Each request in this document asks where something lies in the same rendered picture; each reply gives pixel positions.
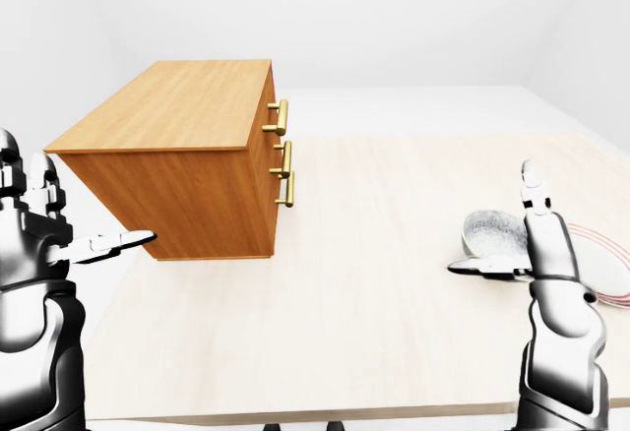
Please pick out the white plate with red rings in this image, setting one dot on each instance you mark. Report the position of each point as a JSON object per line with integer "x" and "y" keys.
{"x": 600, "y": 268}

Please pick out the wooden cabinet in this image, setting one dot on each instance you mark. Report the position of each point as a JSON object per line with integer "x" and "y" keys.
{"x": 162, "y": 116}

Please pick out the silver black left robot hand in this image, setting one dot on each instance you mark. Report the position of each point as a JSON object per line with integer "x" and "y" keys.
{"x": 29, "y": 234}

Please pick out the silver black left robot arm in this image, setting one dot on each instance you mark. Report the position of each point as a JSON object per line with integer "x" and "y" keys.
{"x": 34, "y": 352}

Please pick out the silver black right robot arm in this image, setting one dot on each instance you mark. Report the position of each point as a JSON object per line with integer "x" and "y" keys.
{"x": 566, "y": 352}

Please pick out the small dark shape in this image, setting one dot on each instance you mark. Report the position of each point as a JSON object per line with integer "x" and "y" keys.
{"x": 336, "y": 426}
{"x": 271, "y": 427}

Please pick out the wooden cabinet drawer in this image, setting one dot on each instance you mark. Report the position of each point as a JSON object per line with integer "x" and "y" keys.
{"x": 266, "y": 91}
{"x": 268, "y": 224}
{"x": 263, "y": 158}

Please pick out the black speckled bowl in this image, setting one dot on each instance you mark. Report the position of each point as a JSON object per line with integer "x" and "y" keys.
{"x": 492, "y": 234}

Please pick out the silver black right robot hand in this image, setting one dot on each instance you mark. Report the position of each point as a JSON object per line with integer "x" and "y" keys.
{"x": 548, "y": 244}

